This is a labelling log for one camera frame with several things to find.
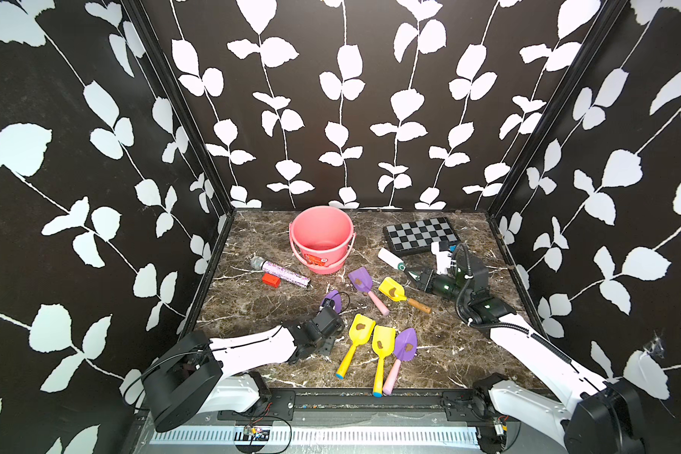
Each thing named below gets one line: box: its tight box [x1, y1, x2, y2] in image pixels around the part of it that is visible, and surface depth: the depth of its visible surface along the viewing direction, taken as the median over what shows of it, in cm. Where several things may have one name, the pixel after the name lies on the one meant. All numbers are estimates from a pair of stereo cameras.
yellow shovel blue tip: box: [371, 325, 397, 399], surface depth 85 cm
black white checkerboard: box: [382, 216, 461, 257], surface depth 113 cm
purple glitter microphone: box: [249, 256, 312, 290], surface depth 100 cm
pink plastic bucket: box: [289, 205, 357, 276], surface depth 97 cm
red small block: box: [261, 272, 281, 289], surface depth 100 cm
